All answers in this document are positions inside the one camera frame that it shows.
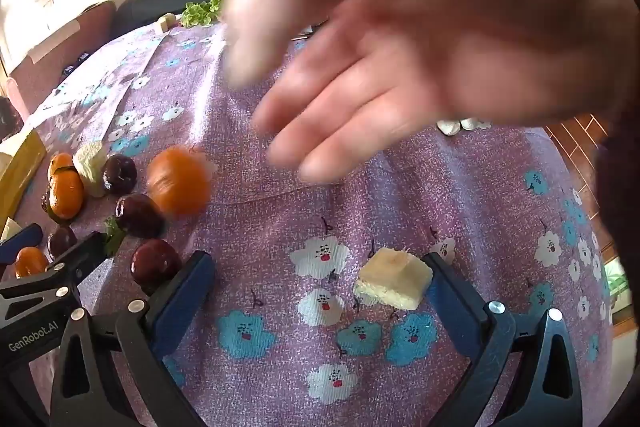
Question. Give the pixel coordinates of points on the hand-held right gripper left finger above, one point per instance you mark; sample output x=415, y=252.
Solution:
x=175, y=307

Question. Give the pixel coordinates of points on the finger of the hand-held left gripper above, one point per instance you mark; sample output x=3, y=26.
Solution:
x=20, y=241
x=75, y=259

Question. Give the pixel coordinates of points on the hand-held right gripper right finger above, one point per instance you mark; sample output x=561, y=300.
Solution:
x=452, y=302

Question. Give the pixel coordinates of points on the small pale sugarcane piece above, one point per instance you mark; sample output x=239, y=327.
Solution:
x=9, y=229

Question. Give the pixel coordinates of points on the orange tangerine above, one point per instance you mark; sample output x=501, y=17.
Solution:
x=177, y=182
x=61, y=163
x=31, y=261

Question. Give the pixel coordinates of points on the dark red plum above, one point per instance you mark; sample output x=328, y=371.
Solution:
x=156, y=263
x=139, y=216
x=61, y=241
x=120, y=174

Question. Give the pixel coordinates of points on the tangerine with green leaves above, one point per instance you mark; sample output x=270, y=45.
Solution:
x=66, y=199

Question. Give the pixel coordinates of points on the large pale sugarcane piece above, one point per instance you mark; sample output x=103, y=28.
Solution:
x=395, y=279

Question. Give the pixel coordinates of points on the yellow cardboard tray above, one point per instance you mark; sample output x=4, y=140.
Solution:
x=25, y=167

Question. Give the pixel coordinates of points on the person's right forearm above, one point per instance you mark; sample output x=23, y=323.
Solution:
x=617, y=207

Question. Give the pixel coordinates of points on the person's right hand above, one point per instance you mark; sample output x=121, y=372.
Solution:
x=425, y=32

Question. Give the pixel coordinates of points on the loose green leaf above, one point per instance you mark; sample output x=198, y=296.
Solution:
x=114, y=237

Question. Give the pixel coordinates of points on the purple floral tablecloth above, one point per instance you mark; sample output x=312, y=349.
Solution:
x=300, y=217

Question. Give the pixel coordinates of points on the window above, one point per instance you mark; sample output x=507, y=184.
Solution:
x=617, y=287

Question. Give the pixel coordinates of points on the brick-pattern ledge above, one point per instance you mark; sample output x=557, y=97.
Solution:
x=575, y=132

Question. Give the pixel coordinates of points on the maroon armchair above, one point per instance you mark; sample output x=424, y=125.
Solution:
x=75, y=37

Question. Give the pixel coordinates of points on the small cream jar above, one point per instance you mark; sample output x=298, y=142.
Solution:
x=164, y=23

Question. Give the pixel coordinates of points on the black leather sofa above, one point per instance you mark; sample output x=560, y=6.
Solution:
x=145, y=9

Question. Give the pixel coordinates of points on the green lettuce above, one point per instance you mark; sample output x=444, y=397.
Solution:
x=200, y=12

